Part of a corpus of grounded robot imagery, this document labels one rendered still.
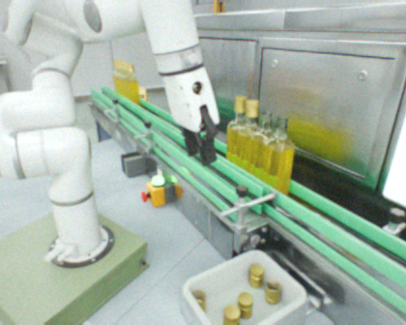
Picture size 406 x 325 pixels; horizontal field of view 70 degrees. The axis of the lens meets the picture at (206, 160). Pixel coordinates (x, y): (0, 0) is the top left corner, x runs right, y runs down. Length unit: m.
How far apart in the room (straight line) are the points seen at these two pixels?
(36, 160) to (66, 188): 0.09
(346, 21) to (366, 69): 0.12
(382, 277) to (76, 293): 0.61
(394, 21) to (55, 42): 0.74
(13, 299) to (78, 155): 0.33
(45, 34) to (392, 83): 0.76
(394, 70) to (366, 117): 0.12
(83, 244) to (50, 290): 0.11
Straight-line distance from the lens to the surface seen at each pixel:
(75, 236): 0.76
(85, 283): 0.75
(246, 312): 0.71
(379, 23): 0.76
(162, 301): 0.78
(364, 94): 0.77
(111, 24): 0.50
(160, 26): 0.46
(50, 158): 0.65
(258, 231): 0.78
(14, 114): 0.72
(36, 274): 0.81
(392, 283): 0.66
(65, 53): 0.83
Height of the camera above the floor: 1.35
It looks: 24 degrees down
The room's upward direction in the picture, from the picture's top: straight up
